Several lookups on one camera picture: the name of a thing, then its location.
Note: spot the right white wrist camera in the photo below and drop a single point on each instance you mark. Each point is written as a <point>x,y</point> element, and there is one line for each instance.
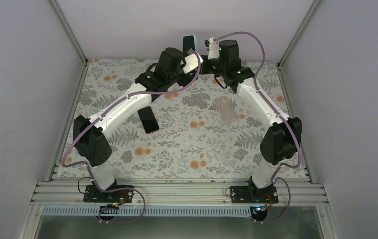
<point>212,45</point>

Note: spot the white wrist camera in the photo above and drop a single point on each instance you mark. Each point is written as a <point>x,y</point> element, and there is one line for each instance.
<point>212,45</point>
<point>191,62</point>

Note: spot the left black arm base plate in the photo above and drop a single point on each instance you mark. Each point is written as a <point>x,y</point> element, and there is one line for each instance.
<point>92,194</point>

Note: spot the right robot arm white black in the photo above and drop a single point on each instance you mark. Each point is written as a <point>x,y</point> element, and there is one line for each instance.
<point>282,139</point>

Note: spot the aluminium rail base frame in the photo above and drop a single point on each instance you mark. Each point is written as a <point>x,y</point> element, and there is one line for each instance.
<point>173,198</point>

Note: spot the floral patterned table mat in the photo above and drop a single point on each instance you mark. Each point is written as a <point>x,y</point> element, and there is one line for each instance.
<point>193,141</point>

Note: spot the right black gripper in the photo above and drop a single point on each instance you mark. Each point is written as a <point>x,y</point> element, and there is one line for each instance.
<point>203,69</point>

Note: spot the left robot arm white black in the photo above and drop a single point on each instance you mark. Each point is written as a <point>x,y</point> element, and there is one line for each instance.
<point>91,134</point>

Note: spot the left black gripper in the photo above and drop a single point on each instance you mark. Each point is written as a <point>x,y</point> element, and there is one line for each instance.
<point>187,78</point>

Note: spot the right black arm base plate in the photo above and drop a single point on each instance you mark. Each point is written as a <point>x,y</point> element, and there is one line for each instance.
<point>252,195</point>

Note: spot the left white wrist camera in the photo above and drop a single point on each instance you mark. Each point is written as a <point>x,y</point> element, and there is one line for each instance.
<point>191,62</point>

